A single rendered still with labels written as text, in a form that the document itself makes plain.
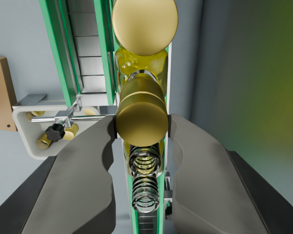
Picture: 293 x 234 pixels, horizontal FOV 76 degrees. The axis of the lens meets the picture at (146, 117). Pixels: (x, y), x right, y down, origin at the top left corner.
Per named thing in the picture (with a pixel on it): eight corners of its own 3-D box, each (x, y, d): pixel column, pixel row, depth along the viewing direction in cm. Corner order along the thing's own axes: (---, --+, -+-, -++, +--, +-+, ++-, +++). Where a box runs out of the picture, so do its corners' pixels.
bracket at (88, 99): (119, 95, 49) (116, 107, 43) (83, 97, 49) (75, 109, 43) (118, 82, 47) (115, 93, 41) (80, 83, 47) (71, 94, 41)
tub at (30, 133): (110, 140, 63) (107, 158, 56) (43, 142, 63) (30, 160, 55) (103, 92, 54) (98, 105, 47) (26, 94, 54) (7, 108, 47)
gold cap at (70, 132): (68, 132, 59) (63, 140, 55) (65, 122, 57) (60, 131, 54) (79, 132, 59) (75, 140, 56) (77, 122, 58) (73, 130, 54)
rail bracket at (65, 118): (124, 107, 43) (119, 140, 32) (50, 109, 42) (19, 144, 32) (123, 95, 41) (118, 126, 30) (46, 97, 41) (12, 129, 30)
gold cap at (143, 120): (162, 115, 16) (169, 147, 13) (121, 116, 16) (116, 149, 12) (163, 76, 15) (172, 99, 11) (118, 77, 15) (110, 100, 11)
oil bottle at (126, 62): (155, 61, 38) (169, 109, 20) (127, 61, 38) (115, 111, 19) (156, 30, 35) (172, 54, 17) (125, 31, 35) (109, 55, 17)
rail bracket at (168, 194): (183, 178, 56) (194, 222, 44) (160, 178, 56) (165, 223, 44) (184, 168, 54) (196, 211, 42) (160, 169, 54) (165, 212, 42)
